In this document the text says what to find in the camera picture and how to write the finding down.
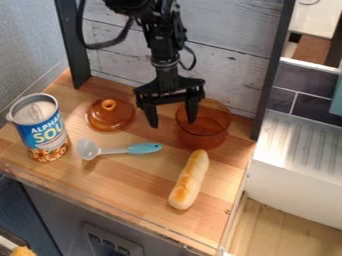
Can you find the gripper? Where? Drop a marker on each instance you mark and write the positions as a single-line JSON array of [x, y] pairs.
[[168, 86]]

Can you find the orange pot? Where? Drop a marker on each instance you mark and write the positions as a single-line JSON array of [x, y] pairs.
[[203, 123]]

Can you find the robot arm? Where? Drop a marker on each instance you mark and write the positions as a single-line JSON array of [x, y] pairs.
[[163, 33]]

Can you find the orange pot lid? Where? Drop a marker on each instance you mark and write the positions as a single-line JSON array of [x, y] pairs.
[[110, 114]]

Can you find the toy bread loaf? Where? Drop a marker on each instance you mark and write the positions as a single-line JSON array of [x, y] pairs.
[[189, 180]]

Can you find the soup can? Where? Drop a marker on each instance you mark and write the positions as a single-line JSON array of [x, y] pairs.
[[39, 127]]

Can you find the white cabinet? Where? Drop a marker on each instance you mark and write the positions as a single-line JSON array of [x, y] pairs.
[[295, 166]]

